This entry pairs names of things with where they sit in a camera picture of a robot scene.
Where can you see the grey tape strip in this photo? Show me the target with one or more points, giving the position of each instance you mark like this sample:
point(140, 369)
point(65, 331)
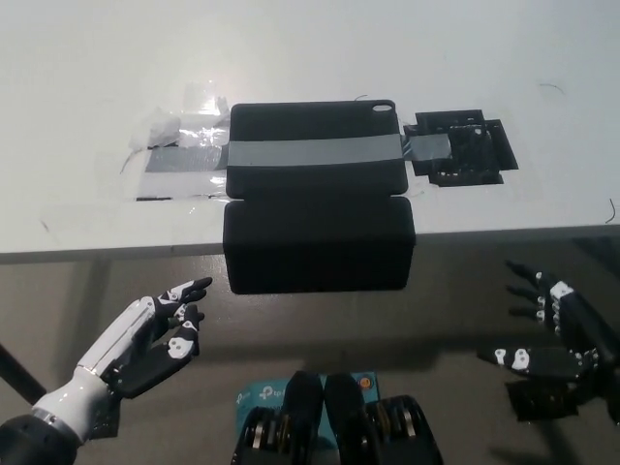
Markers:
point(315, 151)

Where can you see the black table leg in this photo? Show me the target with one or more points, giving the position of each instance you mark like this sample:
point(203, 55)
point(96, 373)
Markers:
point(21, 378)

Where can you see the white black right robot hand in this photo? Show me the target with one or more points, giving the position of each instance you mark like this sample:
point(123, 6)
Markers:
point(576, 319)

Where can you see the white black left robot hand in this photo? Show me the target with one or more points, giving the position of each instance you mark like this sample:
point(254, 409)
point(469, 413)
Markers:
point(145, 349)

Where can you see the crumpled white tape wad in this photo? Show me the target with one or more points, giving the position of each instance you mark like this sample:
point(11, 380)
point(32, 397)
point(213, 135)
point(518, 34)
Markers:
point(164, 128)

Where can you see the black tape patch on table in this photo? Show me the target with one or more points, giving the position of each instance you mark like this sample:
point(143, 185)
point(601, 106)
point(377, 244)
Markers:
point(484, 150)

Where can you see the black folding tablet cover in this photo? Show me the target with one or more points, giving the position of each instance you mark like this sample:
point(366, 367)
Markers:
point(319, 242)

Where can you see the black floor tape square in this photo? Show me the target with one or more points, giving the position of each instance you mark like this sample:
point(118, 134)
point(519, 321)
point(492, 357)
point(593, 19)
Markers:
point(104, 421)

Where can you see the clear tape patch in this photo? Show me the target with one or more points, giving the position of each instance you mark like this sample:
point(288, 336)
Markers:
point(169, 186)

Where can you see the black floor tape rectangle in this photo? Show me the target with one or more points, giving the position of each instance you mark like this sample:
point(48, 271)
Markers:
point(540, 399)

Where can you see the teal router box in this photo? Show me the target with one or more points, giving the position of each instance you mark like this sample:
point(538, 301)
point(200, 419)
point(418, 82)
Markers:
point(261, 394)

